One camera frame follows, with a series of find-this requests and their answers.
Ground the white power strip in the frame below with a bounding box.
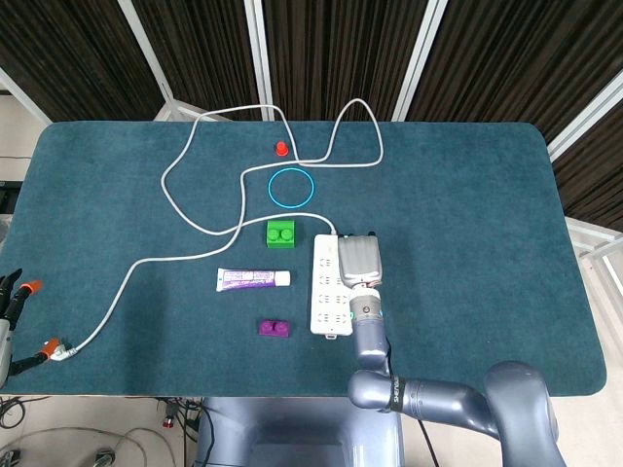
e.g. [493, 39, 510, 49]
[310, 233, 355, 342]

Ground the black floor cable bundle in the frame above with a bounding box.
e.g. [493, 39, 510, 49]
[172, 397, 215, 467]

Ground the purple toy brick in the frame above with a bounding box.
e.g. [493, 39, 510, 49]
[256, 318, 293, 340]

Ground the white power strip cable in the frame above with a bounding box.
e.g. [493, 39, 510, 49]
[51, 98, 385, 364]

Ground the teal table mat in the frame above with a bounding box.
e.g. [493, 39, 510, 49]
[0, 121, 607, 398]

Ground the green toy brick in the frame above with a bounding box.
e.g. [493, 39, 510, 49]
[265, 219, 299, 251]

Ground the dark slatted divider panel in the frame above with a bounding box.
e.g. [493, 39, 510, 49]
[0, 0, 171, 123]
[552, 91, 623, 230]
[130, 0, 272, 122]
[406, 0, 623, 147]
[262, 0, 449, 123]

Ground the black box on floor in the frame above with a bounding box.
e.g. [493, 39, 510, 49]
[0, 179, 23, 215]

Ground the purple white toothpaste tube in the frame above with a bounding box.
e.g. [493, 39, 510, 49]
[215, 268, 292, 293]

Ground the thin blue ring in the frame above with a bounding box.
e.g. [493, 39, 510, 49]
[267, 167, 315, 209]

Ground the left black orange-tipped robot hand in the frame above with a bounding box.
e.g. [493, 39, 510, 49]
[0, 268, 62, 388]

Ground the white divider base frame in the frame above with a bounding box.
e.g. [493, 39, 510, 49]
[567, 218, 623, 298]

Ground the blue-grey robot torso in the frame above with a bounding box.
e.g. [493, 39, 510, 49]
[194, 396, 405, 467]

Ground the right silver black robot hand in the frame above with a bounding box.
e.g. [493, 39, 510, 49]
[335, 231, 385, 289]

